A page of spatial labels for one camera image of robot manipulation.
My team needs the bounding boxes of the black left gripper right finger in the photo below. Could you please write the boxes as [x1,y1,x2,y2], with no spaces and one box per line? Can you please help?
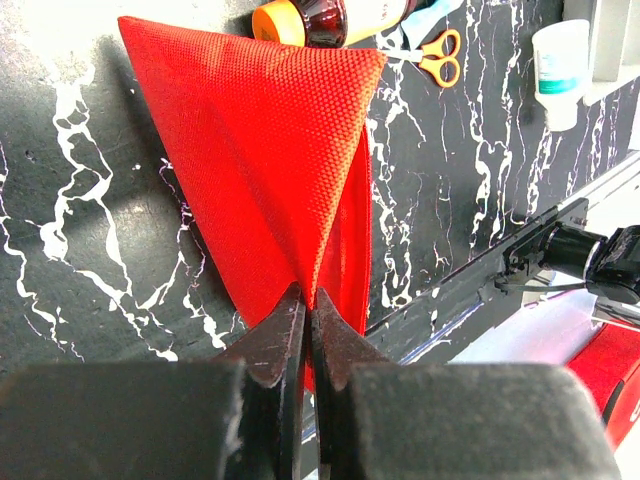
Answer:
[310,288,394,479]

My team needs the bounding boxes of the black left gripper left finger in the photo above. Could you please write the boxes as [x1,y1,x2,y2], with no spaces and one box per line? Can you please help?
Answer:
[217,283,305,479]

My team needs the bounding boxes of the red first aid pouch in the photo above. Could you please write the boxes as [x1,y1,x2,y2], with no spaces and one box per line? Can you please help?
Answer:
[117,15,389,391]

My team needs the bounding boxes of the orange handled scissors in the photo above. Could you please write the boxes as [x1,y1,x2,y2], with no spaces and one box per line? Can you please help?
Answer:
[385,29,462,88]

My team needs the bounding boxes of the brown medicine bottle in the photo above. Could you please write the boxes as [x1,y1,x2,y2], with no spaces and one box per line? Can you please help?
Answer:
[251,0,431,48]

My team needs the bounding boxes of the grey plastic tray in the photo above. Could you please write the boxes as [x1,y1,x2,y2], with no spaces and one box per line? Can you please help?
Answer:
[563,0,639,106]

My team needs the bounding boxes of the white green-label bottle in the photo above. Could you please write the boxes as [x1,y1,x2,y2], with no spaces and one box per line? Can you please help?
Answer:
[532,19,590,132]

